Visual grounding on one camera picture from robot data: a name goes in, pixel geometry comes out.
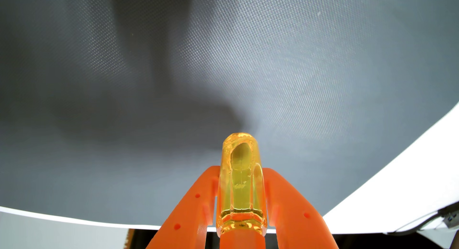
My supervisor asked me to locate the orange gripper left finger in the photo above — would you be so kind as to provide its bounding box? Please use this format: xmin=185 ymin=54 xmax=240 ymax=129
xmin=146 ymin=165 xmax=220 ymax=249

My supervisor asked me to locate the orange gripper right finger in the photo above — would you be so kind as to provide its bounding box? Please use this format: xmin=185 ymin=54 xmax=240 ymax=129
xmin=263 ymin=167 xmax=340 ymax=249

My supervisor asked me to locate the yellow eyedrop bottle orange cap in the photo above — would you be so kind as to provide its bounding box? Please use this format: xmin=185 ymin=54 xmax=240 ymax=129
xmin=216 ymin=132 xmax=268 ymax=249

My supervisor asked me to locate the black cable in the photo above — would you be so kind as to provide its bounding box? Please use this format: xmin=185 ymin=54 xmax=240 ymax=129
xmin=387 ymin=202 xmax=459 ymax=236

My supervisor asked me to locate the grey textured mat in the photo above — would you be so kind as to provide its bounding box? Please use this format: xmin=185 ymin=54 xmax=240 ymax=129
xmin=0 ymin=0 xmax=459 ymax=230

